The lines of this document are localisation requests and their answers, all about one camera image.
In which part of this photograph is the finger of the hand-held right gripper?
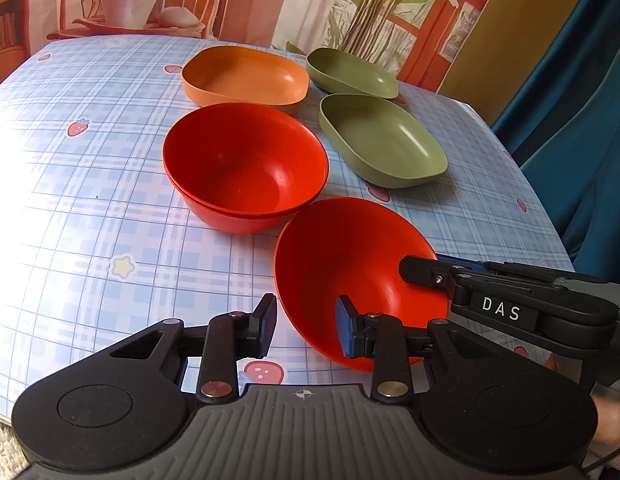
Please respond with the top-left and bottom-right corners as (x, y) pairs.
(436, 256), (557, 282)
(398, 254), (455, 292)

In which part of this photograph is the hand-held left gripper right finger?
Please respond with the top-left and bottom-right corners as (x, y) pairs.
(335, 295), (492, 405)

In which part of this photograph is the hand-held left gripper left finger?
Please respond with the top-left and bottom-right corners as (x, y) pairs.
(110, 293), (279, 405)

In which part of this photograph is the red bowl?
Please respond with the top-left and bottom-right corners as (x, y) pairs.
(165, 170), (327, 235)
(273, 196), (451, 374)
(162, 102), (330, 217)

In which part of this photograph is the green plate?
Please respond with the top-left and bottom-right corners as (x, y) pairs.
(318, 93), (449, 190)
(305, 47), (400, 101)

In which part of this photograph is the orange plate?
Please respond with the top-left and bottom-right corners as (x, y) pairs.
(181, 45), (310, 115)

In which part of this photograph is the person's right forearm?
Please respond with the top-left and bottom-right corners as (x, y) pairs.
(590, 394), (620, 461)

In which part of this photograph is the teal curtain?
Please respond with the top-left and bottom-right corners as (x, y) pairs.
(490, 0), (620, 281)

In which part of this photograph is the blue plaid tablecloth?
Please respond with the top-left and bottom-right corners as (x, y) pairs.
(0, 34), (577, 428)

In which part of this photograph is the printed backdrop cloth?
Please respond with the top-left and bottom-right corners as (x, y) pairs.
(0, 0), (508, 95)

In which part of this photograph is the black cable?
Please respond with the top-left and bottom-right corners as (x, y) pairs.
(585, 439), (620, 472)

